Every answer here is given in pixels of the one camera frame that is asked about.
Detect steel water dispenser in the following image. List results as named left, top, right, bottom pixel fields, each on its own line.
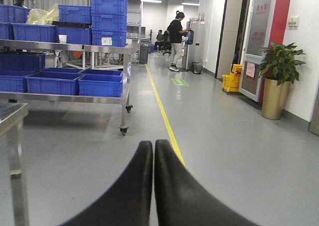
left=182, top=20, right=205, bottom=70

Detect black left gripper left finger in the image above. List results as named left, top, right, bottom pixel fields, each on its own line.
left=63, top=141, right=153, bottom=226

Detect small grey trash bin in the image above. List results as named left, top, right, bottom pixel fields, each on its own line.
left=192, top=62, right=202, bottom=74

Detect yellow plastic bag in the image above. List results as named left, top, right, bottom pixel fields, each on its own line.
left=26, top=4, right=59, bottom=25

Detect potted green plant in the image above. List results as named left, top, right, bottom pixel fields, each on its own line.
left=259, top=42, right=305, bottom=120

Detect yellow mop bucket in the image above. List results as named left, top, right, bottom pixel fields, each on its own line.
left=222, top=64, right=242, bottom=94

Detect blue bin lower front middle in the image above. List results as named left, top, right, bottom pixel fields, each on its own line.
left=25, top=71, right=84, bottom=95

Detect person in black shirt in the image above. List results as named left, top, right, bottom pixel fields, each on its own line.
left=167, top=10, right=191, bottom=72

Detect blue bin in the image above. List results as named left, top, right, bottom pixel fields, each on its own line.
left=25, top=71, right=84, bottom=95
left=78, top=74, right=123, bottom=97

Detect stacked blue crates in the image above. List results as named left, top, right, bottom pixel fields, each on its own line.
left=91, top=0, right=128, bottom=47

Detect steel table corner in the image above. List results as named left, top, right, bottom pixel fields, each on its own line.
left=0, top=103, right=29, bottom=226

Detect blue bin lower front right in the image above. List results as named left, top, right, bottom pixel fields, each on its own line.
left=78, top=74, right=123, bottom=97

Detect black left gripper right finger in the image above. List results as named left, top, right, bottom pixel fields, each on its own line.
left=154, top=139, right=254, bottom=226

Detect stainless steel shelf cart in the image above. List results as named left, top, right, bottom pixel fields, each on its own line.
left=0, top=40, right=138, bottom=136

